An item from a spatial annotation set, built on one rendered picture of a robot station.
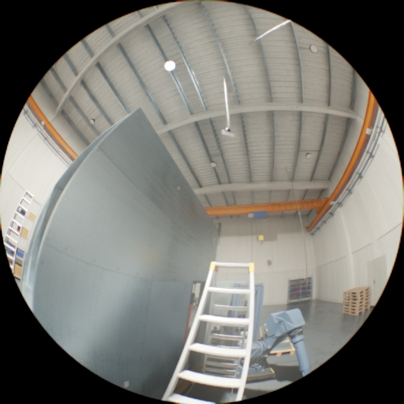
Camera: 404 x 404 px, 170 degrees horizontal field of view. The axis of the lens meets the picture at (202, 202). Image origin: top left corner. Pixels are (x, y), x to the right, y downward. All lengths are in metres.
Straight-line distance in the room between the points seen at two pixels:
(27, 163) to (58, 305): 9.03
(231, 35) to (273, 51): 1.56
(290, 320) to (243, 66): 6.71
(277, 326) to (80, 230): 2.11
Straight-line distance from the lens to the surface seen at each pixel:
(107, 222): 0.81
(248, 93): 6.13
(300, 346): 1.99
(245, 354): 0.98
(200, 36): 6.18
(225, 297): 7.75
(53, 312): 0.83
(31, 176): 9.37
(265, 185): 8.92
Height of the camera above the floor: 2.18
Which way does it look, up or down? 32 degrees up
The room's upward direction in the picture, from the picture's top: 9 degrees clockwise
